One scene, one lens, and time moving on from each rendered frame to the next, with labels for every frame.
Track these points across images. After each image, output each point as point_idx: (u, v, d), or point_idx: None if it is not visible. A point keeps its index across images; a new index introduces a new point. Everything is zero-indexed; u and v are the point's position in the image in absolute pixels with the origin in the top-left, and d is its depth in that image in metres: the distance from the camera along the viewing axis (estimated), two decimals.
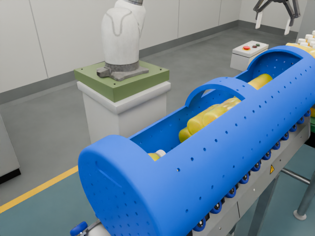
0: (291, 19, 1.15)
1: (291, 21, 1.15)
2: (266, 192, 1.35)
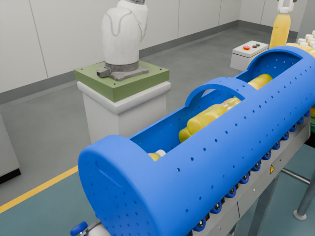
0: None
1: None
2: (266, 192, 1.35)
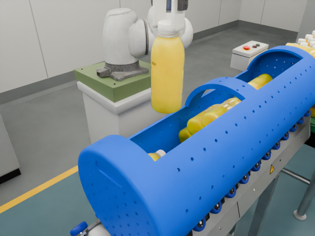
0: None
1: None
2: (266, 192, 1.35)
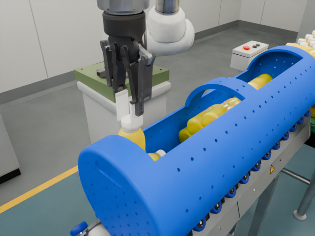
0: (135, 104, 0.55)
1: (137, 107, 0.55)
2: (266, 192, 1.35)
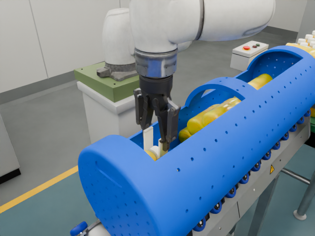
0: (163, 142, 0.67)
1: (164, 144, 0.67)
2: (266, 192, 1.35)
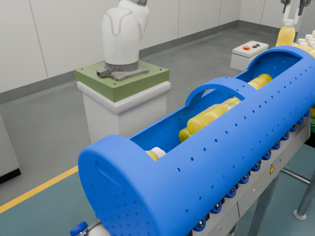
0: (300, 8, 1.11)
1: (300, 10, 1.11)
2: (266, 192, 1.35)
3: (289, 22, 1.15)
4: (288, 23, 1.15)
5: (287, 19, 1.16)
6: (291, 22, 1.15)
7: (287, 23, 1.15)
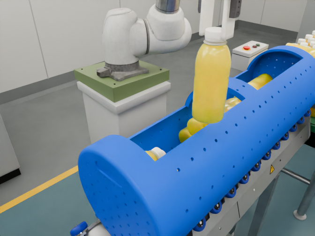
0: (232, 0, 0.43)
1: (234, 5, 0.43)
2: (266, 192, 1.35)
3: (213, 35, 0.47)
4: (210, 38, 0.47)
5: (209, 28, 0.48)
6: (217, 34, 0.47)
7: (208, 36, 0.47)
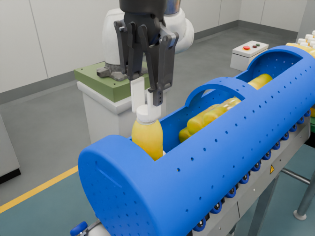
0: (153, 92, 0.49)
1: (155, 96, 0.49)
2: (266, 192, 1.35)
3: (141, 116, 0.53)
4: (140, 118, 0.53)
5: (140, 107, 0.54)
6: (145, 116, 0.52)
7: (138, 116, 0.53)
